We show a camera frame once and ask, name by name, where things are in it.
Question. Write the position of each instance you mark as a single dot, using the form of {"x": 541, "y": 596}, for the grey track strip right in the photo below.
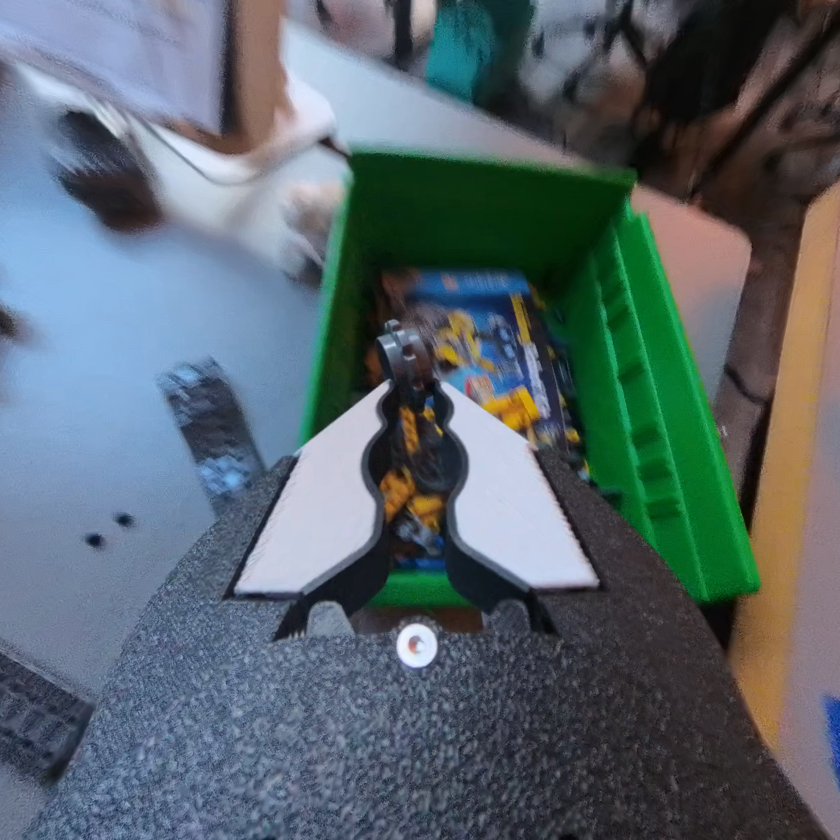
{"x": 216, "y": 433}

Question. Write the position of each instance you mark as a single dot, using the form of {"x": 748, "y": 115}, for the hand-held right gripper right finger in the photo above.
{"x": 518, "y": 518}

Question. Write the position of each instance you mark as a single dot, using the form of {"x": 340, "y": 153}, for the robot kit instruction booklet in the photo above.
{"x": 472, "y": 295}

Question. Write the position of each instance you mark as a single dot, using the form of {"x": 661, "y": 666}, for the green plastic bin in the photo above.
{"x": 656, "y": 426}

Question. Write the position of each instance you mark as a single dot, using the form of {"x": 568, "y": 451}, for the grey toothed wheel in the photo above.
{"x": 400, "y": 354}

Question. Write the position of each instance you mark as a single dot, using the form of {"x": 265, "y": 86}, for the printed instruction sheet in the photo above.
{"x": 118, "y": 52}

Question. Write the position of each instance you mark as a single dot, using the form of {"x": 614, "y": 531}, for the instruction sheet on stand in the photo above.
{"x": 262, "y": 79}

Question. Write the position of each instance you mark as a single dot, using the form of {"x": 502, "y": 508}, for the small black bushing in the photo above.
{"x": 95, "y": 541}
{"x": 123, "y": 520}

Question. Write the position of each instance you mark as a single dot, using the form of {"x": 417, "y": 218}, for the crumpled white tissue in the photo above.
{"x": 308, "y": 223}

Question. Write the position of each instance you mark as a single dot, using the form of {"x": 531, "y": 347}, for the flat grey track strip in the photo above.
{"x": 39, "y": 715}

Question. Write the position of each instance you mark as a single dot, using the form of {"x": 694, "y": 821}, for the adjacent grey desk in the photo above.
{"x": 800, "y": 459}

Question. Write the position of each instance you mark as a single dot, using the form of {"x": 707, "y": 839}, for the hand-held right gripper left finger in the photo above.
{"x": 315, "y": 518}

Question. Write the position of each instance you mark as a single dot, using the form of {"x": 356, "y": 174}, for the teal box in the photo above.
{"x": 472, "y": 46}

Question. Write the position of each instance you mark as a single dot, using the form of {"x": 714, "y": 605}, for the grey building block assembly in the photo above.
{"x": 105, "y": 177}

